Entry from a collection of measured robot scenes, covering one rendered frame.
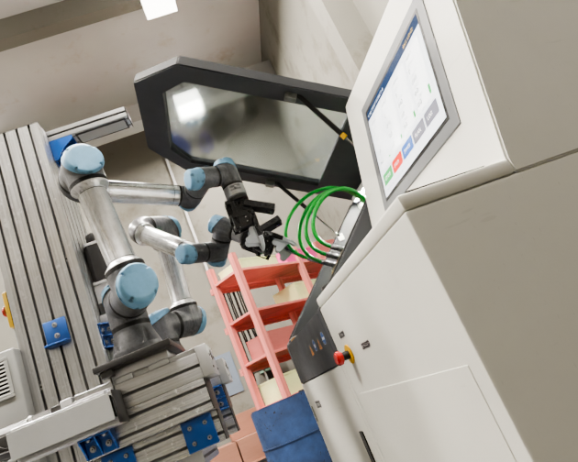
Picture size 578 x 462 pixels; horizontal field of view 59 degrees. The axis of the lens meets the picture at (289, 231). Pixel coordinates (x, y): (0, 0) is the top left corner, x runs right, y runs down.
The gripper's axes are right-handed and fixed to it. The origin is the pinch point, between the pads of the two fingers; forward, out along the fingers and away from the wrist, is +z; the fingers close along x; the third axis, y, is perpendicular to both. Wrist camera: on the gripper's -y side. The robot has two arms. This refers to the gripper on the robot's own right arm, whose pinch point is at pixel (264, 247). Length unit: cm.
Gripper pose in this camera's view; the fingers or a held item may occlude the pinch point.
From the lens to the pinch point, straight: 175.4
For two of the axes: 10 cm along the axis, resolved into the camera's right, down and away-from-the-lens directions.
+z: 3.8, 8.8, -2.9
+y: -9.1, 3.1, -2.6
